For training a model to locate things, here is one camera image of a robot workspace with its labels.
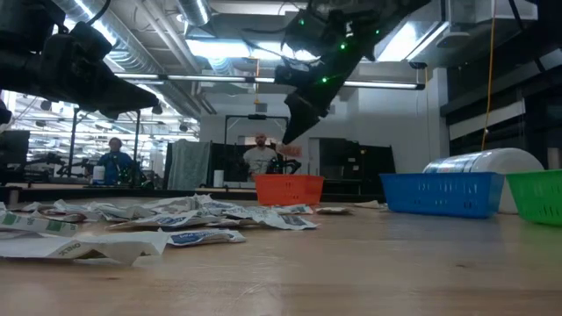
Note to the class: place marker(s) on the silver ceiling duct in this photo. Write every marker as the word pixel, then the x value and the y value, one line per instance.
pixel 131 39

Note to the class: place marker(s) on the white wipes canister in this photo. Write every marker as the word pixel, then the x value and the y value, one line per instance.
pixel 505 160

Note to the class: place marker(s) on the ceiling light strip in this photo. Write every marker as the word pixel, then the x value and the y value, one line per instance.
pixel 382 84
pixel 197 78

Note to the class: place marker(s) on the white printed packet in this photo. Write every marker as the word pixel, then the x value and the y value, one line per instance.
pixel 333 210
pixel 369 204
pixel 292 209
pixel 66 206
pixel 184 204

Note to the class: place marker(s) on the blue plastic basket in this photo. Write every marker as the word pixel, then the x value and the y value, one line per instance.
pixel 439 195

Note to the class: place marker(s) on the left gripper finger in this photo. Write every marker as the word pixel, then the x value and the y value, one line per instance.
pixel 123 98

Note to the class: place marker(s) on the black monitor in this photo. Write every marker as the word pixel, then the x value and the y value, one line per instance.
pixel 13 147

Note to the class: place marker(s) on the orange plastic basket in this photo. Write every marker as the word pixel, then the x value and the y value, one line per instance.
pixel 290 191

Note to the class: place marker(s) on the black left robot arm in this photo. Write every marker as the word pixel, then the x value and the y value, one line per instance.
pixel 17 70

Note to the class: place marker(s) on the white packet green print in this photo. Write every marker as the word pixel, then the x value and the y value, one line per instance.
pixel 30 223

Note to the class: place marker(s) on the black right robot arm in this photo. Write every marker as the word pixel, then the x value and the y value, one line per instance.
pixel 395 13

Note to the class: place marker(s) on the white paper roll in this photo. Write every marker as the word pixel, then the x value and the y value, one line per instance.
pixel 218 178

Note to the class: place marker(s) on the grey hanging cloth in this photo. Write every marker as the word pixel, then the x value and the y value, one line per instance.
pixel 189 164

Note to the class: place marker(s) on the white bottle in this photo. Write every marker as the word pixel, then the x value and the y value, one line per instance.
pixel 98 174

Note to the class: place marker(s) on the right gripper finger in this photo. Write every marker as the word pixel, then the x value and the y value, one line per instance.
pixel 303 114

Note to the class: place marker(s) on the green plastic basket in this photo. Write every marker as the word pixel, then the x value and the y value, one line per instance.
pixel 535 197

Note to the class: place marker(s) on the person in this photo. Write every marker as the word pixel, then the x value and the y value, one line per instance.
pixel 115 162
pixel 260 160

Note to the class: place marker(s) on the black cabinet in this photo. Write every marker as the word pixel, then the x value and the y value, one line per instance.
pixel 355 162

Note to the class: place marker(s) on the white packet blue print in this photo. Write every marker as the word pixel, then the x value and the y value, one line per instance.
pixel 285 220
pixel 202 237
pixel 167 220

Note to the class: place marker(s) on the black gantry frame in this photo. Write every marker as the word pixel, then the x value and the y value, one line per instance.
pixel 257 117

